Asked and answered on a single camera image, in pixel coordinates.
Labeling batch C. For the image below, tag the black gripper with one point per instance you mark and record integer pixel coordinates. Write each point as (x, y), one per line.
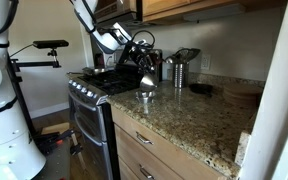
(138, 55)

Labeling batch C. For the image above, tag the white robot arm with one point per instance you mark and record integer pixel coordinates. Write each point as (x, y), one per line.
(4, 133)

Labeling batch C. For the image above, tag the empty steel bowl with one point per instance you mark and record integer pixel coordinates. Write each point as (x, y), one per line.
(145, 97)

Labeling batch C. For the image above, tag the metal ladle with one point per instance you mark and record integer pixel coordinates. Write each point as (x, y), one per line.
(170, 60)

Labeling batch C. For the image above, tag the pan on stove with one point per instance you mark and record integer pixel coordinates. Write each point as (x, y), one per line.
(94, 70)

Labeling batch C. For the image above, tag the steel range hood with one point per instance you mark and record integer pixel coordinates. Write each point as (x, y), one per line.
(117, 8)

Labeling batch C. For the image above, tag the stainless steel gas stove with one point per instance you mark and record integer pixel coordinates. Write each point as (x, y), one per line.
(90, 126)

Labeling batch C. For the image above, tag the wooden drawer cabinet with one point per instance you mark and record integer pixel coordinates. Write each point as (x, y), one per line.
(170, 156)

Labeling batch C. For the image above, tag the wooden board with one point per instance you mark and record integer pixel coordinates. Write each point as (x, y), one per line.
(55, 128)

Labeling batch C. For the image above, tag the black orange clamp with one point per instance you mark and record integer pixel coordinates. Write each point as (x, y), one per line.
(55, 136)

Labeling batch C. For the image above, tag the perforated grey robot table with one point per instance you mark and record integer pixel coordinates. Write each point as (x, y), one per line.
(55, 163)

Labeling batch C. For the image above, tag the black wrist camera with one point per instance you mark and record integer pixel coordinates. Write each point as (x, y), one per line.
(124, 53)

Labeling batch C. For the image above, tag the white wall outlet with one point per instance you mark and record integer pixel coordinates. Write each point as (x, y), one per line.
(205, 61)

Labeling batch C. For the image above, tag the black stereo camera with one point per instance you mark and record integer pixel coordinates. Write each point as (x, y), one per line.
(50, 44)

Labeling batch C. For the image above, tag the black camera stand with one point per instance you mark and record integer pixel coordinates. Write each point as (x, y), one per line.
(34, 64)

